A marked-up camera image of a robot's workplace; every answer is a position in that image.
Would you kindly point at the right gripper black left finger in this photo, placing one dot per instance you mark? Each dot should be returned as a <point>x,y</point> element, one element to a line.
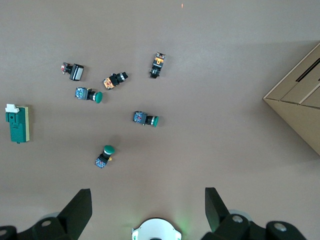
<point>75,217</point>

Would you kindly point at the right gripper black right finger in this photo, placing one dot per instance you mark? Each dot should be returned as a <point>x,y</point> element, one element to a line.
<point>217,217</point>

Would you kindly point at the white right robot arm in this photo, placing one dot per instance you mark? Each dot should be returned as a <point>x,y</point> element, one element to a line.
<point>155,227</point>

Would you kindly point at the brown table cover sheet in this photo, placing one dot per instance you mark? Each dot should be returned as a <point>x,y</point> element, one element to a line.
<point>200,155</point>

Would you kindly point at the brown cardboard box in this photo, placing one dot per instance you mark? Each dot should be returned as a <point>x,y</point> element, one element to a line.
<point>300,100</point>

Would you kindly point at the green mushroom pushbutton switch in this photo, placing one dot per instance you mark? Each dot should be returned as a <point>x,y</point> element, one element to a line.
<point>87,94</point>
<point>143,118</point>
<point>106,153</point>

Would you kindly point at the white square pushbutton switch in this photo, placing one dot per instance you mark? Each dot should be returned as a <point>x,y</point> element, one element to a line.
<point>76,72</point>

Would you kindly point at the orange black rotary switch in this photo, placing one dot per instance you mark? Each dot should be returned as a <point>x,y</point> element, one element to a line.
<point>158,64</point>

